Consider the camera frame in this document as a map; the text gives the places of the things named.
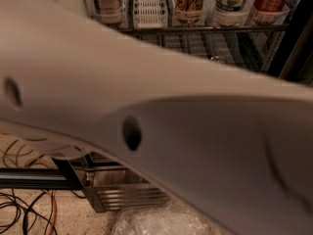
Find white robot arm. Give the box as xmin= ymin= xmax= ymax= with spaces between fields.
xmin=0 ymin=0 xmax=313 ymax=235

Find green soda can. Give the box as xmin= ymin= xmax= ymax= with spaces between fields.
xmin=210 ymin=56 xmax=227 ymax=64

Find left glass fridge door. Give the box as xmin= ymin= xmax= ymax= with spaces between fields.
xmin=0 ymin=132 xmax=86 ymax=190

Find gold tall can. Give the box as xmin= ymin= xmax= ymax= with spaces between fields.
xmin=174 ymin=0 xmax=204 ymax=24

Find stainless steel fridge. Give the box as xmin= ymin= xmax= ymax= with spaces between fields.
xmin=52 ymin=0 xmax=313 ymax=213

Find empty white top tray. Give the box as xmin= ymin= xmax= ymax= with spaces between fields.
xmin=133 ymin=0 xmax=168 ymax=29

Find clear plastic bag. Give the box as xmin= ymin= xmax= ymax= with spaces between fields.
xmin=112 ymin=201 xmax=229 ymax=235

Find white label bottle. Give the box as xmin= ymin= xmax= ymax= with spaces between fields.
xmin=98 ymin=0 xmax=122 ymax=24

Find top wire shelf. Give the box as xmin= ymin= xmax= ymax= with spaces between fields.
xmin=119 ymin=24 xmax=289 ymax=35

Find orange cable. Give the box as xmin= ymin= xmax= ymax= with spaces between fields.
xmin=42 ymin=189 xmax=59 ymax=235

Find black cables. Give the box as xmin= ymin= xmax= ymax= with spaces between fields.
xmin=0 ymin=189 xmax=86 ymax=235

